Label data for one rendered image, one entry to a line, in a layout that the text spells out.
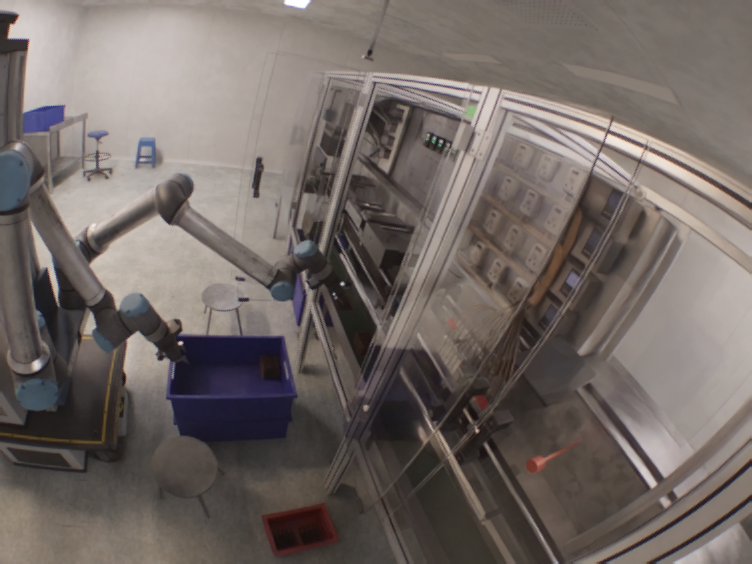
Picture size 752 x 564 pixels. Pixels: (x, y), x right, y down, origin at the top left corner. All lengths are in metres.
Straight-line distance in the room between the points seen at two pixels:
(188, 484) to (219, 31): 5.75
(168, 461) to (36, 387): 0.72
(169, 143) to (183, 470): 5.39
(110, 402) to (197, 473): 0.53
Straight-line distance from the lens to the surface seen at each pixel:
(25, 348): 1.07
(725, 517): 0.52
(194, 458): 1.58
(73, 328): 1.61
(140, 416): 2.04
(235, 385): 1.83
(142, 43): 6.27
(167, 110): 6.12
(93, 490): 1.92
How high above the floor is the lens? 1.67
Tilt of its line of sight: 30 degrees down
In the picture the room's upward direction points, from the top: 19 degrees clockwise
